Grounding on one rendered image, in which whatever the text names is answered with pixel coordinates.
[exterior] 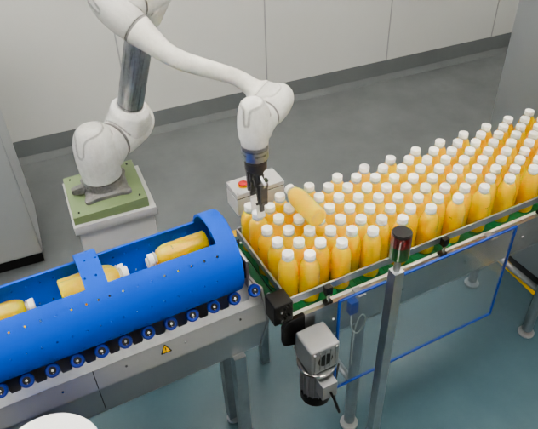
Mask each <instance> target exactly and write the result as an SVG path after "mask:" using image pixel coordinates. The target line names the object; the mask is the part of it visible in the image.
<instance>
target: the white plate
mask: <svg viewBox="0 0 538 429"><path fill-rule="evenodd" d="M19 429H97V428H96V426H95V425H94V424H93V423H92V422H91V421H89V420H87V419H86V418H84V417H82V416H80V415H75V414H69V413H57V414H51V415H45V416H42V417H39V418H37V419H35V420H32V421H30V422H28V423H27V424H25V425H23V426H22V427H21V428H19Z"/></svg>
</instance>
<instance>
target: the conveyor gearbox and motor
mask: <svg viewBox="0 0 538 429"><path fill-rule="evenodd" d="M339 345H340V342H339V341H338V340H337V338H336V337H335V335H334V334H333V333H332V332H331V330H330V329H329V327H328V326H327V325H326V324H325V322H320V323H317V324H314V325H313V326H310V327H307V328H305V329H303V330H301V331H299V332H297V333H296V334H295V354H296V356H297V358H296V363H297V367H298V369H299V370H300V396H301V398H302V400H303V401H304V402H305V403H307V404H309V405H311V406H321V405H324V404H326V403H327V402H328V401H329V399H330V397H332V398H333V400H334V404H335V407H336V409H337V411H338V413H340V412H341V411H340V408H339V405H338V403H337V402H336V399H335V394H337V383H338V381H337V380H336V378H335V377H334V376H333V372H334V371H335V368H336V365H337V363H338V357H339Z"/></svg>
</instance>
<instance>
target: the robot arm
mask: <svg viewBox="0 0 538 429"><path fill-rule="evenodd" d="M87 1H88V5H89V7H90V8H91V10H92V11H93V13H94V14H95V16H96V17H97V18H98V19H99V20H100V21H101V22H102V23H103V24H104V25H105V26H106V27H107V28H108V29H110V30H111V31H112V32H113V33H115V34H116V35H118V36H119V37H120V38H122V39H123V40H124V42H123V57H122V65H121V72H120V81H119V89H118V97H117V98H116V99H114V100H113V101H112V103H111V105H110V108H109V111H108V113H107V115H106V118H105V122H103V123H101V122H97V121H93V122H87V123H83V124H82V125H80V126H79V127H78V128H77V129H76V131H75V132H74V135H73V139H72V150H73V155H74V158H75V161H76V165H77V169H78V171H79V174H80V175H81V177H82V178H81V179H80V182H81V184H79V185H77V186H74V187H72V188H71V191H72V195H79V194H85V203H86V205H91V204H93V203H97V202H99V201H102V200H106V199H109V198H112V197H117V196H121V195H128V194H130V193H131V192H132V189H131V187H130V186H129V185H128V182H127V180H126V177H125V169H124V168H123V167H121V165H122V164H123V161H124V159H125V158H126V157H127V155H128V154H130V153H131V152H132V151H133V150H135V149H136V148H137V147H138V146H140V145H141V144H142V143H143V142H144V141H145V140H146V139H147V138H148V136H149V135H150V134H151V132H152V130H153V127H154V122H155V119H154V115H153V112H152V110H151V108H150V107H149V106H148V105H147V103H145V95H146V85H147V79H148V73H149V68H150V62H151V57H153V58H155V59H157V60H159V61H161V62H162V63H164V64H165V65H167V66H170V67H173V68H174V69H177V70H180V71H183V72H187V73H191V74H194V75H198V76H201V77H207V78H211V79H214V80H217V81H221V82H224V83H229V84H231V85H234V86H236V87H237V88H239V89H241V90H242V91H243V92H244V93H245V95H246V96H247V97H245V98H244V99H242V100H241V102H240V104H239V107H238V115H237V127H238V138H239V139H240V142H241V152H242V159H243V160H244V168H245V172H246V180H247V189H248V191H249V194H250V200H251V212H252V211H253V210H254V209H256V212H257V219H261V218H264V217H266V213H265V205H266V204H268V182H265V181H264V174H263V173H264V171H265V170H266V168H267V159H268V158H269V138H270V137H271V136H272V132H273V130H274V129H275V127H276V126H277V125H278V124H279V123H281V122H282V121H283V120H284V119H285V118H286V116H287V115H288V113H289V111H290V109H291V107H292V105H293V103H294V94H293V91H292V89H291V88H290V87H289V86H288V85H287V84H285V83H272V82H269V81H268V80H264V81H261V80H258V79H256V78H254V77H252V76H250V75H249V74H248V73H246V72H244V71H241V70H238V69H237V68H234V67H231V66H227V65H224V64H221V63H219V62H216V61H213V60H208V59H205V58H203V57H200V56H197V55H194V54H190V53H187V52H186V51H183V50H181V49H178V48H177V47H175V46H174V45H173V44H172V43H170V42H169V41H168V40H167V39H166V38H165V37H164V36H163V35H162V33H161V32H160V31H159V30H158V29H157V27H158V26H159V25H160V23H161V22H162V19H163V16H164V14H165V12H166V10H167V8H168V6H169V3H170V2H171V0H87Z"/></svg>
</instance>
